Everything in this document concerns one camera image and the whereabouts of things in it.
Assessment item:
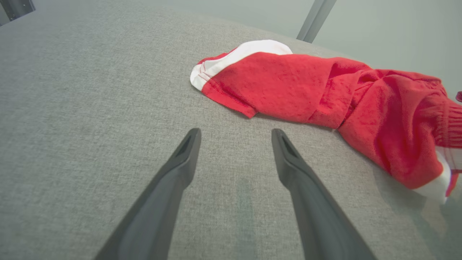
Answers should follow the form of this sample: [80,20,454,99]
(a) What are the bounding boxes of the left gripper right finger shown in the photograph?
[271,129,378,260]

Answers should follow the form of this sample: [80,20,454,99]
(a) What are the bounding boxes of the grey partition post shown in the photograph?
[297,0,327,41]
[306,0,337,44]

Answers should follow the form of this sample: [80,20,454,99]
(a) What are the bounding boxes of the red shorts with white stripe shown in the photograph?
[190,39,462,205]

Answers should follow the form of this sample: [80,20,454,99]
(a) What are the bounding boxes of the grey fabric sofa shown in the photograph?
[0,0,462,260]

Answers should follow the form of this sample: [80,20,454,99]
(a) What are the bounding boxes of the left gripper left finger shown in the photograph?
[94,128,202,260]

